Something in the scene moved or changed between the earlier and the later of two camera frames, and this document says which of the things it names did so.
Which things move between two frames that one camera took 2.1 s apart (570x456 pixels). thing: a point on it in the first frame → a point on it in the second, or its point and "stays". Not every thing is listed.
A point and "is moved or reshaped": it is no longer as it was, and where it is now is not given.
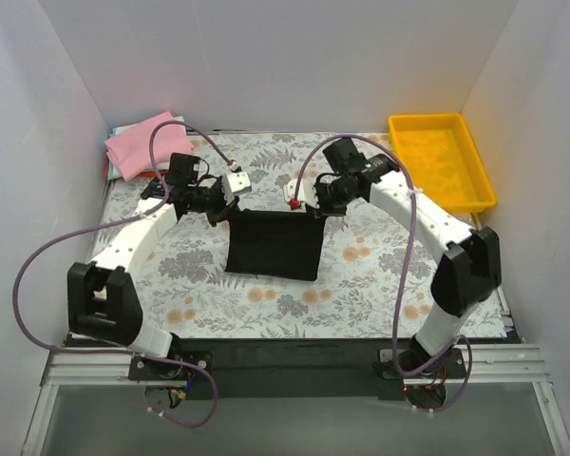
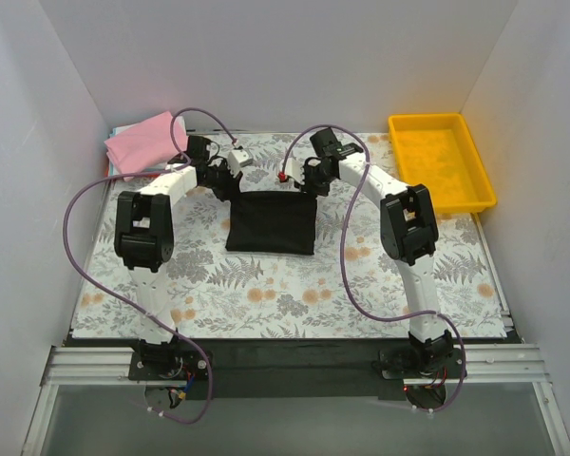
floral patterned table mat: [281, 237] stays
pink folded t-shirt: [129, 151] stays
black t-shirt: [275, 242] is moved or reshaped
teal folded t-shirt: [111, 168] stays
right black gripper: [325, 207] → [311, 176]
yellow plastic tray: [443, 161] stays
